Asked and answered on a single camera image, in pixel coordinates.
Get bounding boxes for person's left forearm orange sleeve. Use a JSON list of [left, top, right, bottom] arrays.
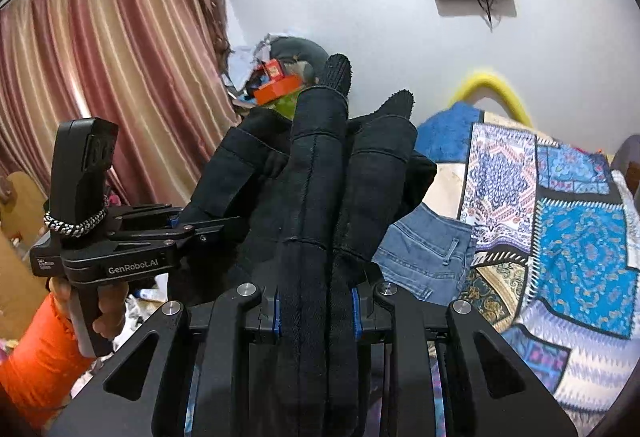
[[0, 292, 96, 428]]

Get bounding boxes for black screen cable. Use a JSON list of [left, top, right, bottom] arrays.
[[475, 0, 503, 34]]

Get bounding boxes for tan wooden board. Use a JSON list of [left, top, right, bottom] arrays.
[[0, 171, 51, 318]]

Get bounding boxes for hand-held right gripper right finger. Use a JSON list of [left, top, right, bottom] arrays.
[[350, 281, 578, 437]]

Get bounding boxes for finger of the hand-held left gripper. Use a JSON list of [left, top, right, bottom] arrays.
[[167, 216, 249, 250], [117, 204, 187, 224]]

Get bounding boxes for blue jeans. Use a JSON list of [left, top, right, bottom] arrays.
[[372, 203, 478, 305]]

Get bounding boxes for yellow curved tube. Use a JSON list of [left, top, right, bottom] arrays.
[[452, 71, 533, 128]]

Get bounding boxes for pink striped curtain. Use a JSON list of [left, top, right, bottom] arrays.
[[0, 0, 241, 213]]

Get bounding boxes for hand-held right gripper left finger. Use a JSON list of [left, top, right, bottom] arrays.
[[50, 282, 283, 437]]

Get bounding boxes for black pants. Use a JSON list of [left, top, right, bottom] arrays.
[[167, 53, 438, 437]]

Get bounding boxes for orange box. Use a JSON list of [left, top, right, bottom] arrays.
[[252, 76, 303, 105]]

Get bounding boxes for patchwork printed blanket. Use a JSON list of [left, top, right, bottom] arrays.
[[415, 101, 640, 423]]

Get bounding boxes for person's left hand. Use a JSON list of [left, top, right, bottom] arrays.
[[49, 276, 130, 344]]

